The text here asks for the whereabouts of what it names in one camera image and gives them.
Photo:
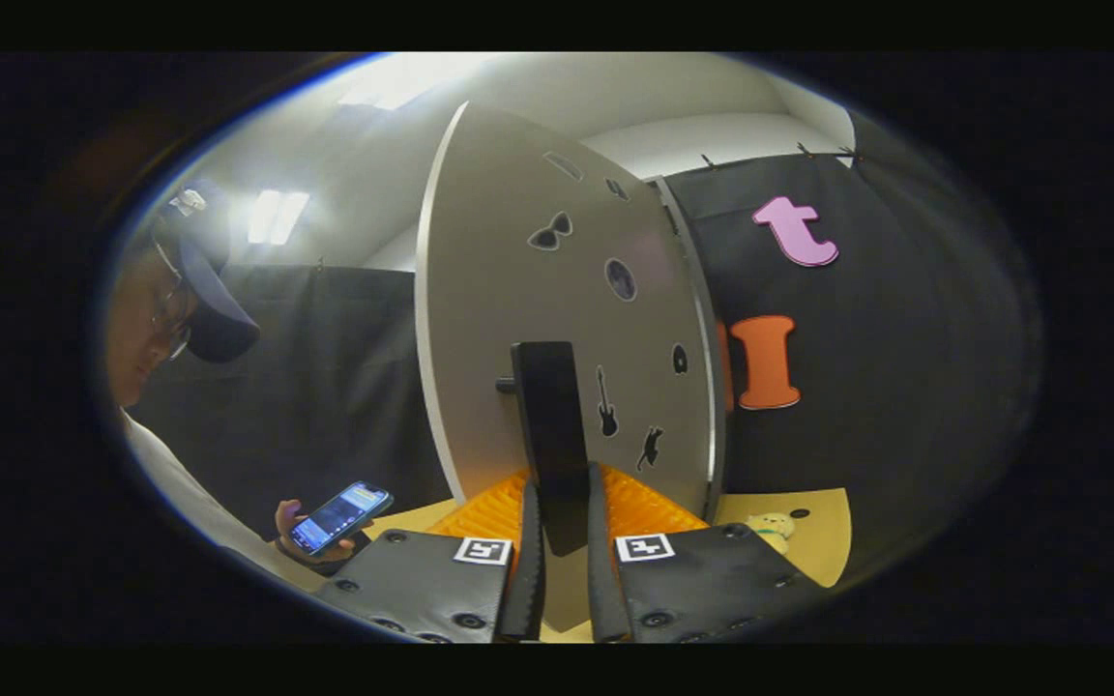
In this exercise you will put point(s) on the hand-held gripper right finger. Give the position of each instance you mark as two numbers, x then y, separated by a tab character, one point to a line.
605	580

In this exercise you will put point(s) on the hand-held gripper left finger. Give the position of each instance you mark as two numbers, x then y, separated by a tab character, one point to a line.
530	580

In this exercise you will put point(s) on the beige cabinet door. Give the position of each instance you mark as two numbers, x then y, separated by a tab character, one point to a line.
480	290

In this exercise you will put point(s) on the small yellow plush toy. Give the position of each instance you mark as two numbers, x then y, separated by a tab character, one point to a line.
770	530

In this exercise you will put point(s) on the black smartphone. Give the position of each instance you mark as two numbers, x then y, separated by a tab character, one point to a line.
339	517

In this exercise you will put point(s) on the grey cabinet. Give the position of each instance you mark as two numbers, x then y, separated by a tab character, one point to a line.
707	387

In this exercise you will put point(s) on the black backdrop cloth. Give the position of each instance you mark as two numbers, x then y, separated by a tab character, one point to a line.
905	435

